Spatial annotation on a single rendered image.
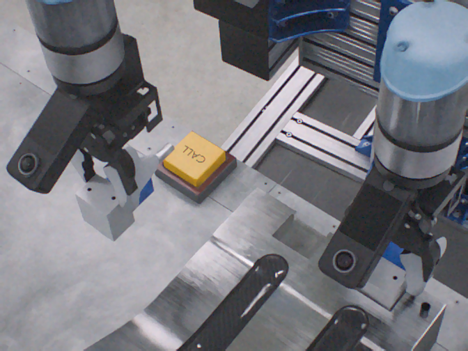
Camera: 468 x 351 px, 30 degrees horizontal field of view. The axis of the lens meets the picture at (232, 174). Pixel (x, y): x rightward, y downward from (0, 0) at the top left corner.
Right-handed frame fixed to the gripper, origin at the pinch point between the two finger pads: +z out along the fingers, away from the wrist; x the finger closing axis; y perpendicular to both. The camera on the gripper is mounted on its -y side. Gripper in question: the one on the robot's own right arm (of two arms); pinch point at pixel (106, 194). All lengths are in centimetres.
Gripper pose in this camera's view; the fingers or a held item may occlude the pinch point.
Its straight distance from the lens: 100.7
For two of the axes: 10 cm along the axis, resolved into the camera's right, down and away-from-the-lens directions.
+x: -7.7, -4.8, 4.1
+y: 6.3, -6.4, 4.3
